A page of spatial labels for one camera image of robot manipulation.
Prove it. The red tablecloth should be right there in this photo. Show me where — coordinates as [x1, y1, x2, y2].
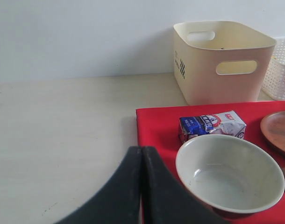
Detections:
[136, 101, 285, 224]

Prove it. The round wooden plate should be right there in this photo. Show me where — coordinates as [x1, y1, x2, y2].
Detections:
[260, 111, 285, 157]

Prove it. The pale green ceramic bowl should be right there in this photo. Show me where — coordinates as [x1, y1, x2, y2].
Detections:
[175, 134, 285, 214]

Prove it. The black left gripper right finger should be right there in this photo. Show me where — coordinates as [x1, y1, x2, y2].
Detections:
[140, 147, 229, 224]

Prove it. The white perforated plastic basket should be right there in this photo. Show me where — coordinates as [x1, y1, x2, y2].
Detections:
[262, 37, 285, 100]

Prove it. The blue white milk carton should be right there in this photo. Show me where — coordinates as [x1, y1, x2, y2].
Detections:
[178, 111, 246, 143]

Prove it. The cream plastic bin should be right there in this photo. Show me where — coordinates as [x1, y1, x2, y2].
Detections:
[173, 21, 277, 105]

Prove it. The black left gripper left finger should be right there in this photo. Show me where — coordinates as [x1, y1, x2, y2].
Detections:
[57, 146, 142, 224]

